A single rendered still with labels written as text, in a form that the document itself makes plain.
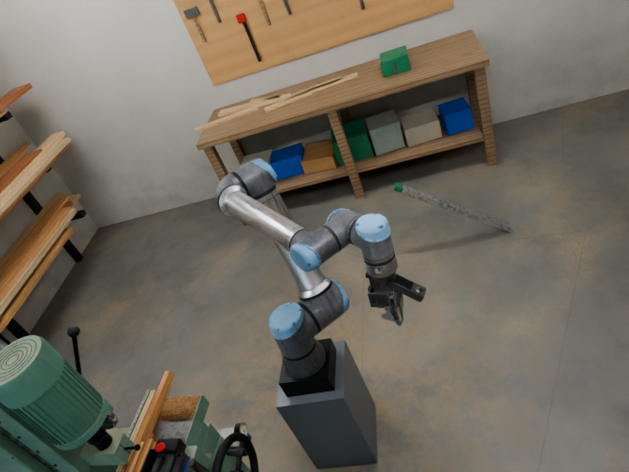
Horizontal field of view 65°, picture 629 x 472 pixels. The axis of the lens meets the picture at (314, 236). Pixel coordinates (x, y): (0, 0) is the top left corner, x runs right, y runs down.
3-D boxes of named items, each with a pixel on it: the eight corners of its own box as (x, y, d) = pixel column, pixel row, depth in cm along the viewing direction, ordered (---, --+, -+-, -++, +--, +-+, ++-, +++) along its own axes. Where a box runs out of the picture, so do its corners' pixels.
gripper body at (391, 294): (377, 292, 156) (370, 261, 150) (404, 294, 152) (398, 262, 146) (371, 309, 150) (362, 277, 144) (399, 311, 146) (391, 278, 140)
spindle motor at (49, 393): (92, 449, 139) (17, 386, 121) (43, 451, 145) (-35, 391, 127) (118, 394, 153) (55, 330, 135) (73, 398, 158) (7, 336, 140)
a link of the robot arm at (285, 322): (273, 346, 209) (258, 317, 200) (304, 322, 216) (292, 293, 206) (293, 364, 198) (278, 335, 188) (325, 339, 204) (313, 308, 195)
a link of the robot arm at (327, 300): (309, 327, 214) (222, 174, 192) (339, 303, 221) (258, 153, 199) (326, 335, 201) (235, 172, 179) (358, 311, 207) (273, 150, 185)
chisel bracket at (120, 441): (128, 467, 157) (113, 453, 152) (93, 468, 161) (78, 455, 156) (138, 445, 162) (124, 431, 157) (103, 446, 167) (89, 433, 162)
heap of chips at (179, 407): (192, 419, 174) (186, 412, 172) (158, 420, 178) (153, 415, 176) (199, 395, 181) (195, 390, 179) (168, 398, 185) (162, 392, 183)
